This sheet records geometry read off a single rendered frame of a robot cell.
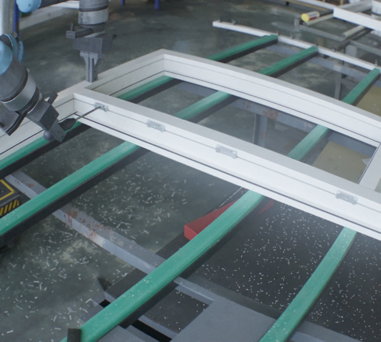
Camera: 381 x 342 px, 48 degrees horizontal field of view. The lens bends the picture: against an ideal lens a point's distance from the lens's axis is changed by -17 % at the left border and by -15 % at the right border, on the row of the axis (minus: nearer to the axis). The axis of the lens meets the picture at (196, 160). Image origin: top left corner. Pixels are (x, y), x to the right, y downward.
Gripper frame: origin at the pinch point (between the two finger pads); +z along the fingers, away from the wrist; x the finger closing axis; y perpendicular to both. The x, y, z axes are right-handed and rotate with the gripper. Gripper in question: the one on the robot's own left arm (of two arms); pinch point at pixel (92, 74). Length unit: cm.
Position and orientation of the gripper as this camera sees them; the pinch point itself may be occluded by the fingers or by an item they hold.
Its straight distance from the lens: 140.7
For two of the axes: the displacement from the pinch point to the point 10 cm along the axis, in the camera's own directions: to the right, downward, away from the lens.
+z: -0.4, 8.6, 5.1
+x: -8.2, -3.2, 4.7
